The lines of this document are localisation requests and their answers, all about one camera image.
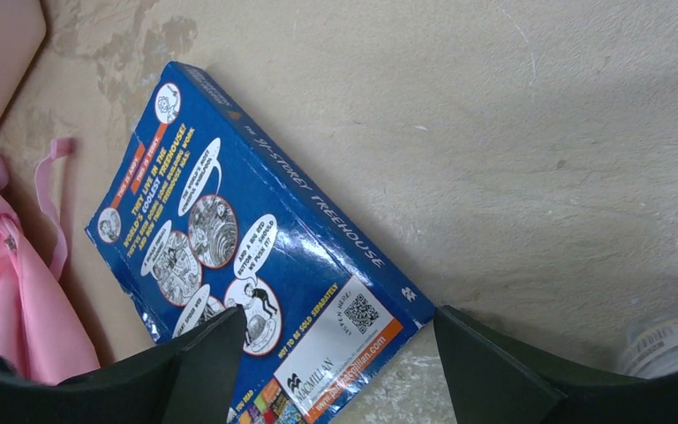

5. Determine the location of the pink student backpack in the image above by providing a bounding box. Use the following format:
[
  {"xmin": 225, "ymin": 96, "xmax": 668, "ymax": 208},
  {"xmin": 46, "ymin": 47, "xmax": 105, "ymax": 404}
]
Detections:
[{"xmin": 0, "ymin": 138, "xmax": 100, "ymax": 385}]

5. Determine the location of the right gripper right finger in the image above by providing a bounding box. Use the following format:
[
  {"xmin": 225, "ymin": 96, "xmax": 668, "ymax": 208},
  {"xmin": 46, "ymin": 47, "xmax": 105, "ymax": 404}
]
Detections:
[{"xmin": 433, "ymin": 306, "xmax": 678, "ymax": 423}]

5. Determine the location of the blue comic book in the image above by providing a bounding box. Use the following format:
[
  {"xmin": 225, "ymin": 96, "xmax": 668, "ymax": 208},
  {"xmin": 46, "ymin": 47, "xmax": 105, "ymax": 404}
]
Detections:
[{"xmin": 86, "ymin": 61, "xmax": 434, "ymax": 423}]

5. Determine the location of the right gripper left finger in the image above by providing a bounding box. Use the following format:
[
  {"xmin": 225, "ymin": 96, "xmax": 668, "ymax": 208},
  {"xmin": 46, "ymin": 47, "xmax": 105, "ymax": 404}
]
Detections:
[{"xmin": 0, "ymin": 307, "xmax": 246, "ymax": 423}]

